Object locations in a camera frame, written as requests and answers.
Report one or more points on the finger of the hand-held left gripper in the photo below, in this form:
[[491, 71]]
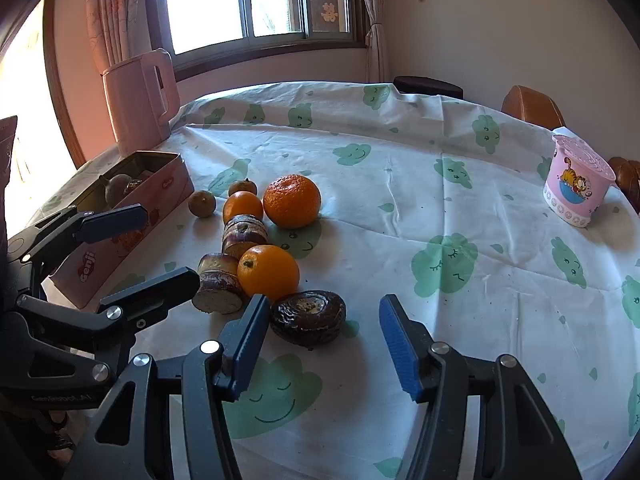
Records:
[[112, 222], [155, 290]]

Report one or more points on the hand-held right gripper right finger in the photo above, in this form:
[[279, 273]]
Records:
[[397, 347]]

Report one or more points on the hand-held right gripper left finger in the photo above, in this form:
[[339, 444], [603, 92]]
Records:
[[247, 345]]

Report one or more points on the dark brown round pastry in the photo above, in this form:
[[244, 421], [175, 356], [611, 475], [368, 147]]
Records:
[[308, 317]]

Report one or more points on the pink tin box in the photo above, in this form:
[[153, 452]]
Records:
[[170, 182]]

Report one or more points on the small smooth orange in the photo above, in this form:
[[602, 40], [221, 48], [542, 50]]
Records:
[[268, 271], [243, 206]]

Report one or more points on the brown round stemmed fruit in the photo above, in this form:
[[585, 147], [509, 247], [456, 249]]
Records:
[[117, 187]]

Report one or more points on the dark water chestnut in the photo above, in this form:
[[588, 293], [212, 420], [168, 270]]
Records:
[[134, 186]]

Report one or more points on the brown longan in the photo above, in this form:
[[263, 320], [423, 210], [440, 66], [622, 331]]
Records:
[[201, 203], [243, 187]]

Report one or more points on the pink electric kettle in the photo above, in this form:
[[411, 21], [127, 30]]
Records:
[[135, 105]]

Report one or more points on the white green-cloud tablecloth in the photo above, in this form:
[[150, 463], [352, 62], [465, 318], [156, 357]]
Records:
[[400, 200]]

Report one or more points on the large mandarin orange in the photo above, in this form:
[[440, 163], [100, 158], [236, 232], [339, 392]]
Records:
[[291, 201]]

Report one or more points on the pale patterned curtain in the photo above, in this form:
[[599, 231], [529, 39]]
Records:
[[375, 20], [120, 10]]

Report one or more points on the sliding glass window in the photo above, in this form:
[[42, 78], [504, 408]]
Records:
[[210, 0]]

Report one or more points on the pink cartoon cup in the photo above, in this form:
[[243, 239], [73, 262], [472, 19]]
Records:
[[575, 180]]

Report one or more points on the dark round stool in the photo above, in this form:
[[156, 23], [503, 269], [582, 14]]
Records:
[[425, 86]]

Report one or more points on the flower window sticker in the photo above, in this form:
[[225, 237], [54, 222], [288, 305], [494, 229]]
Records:
[[328, 11]]

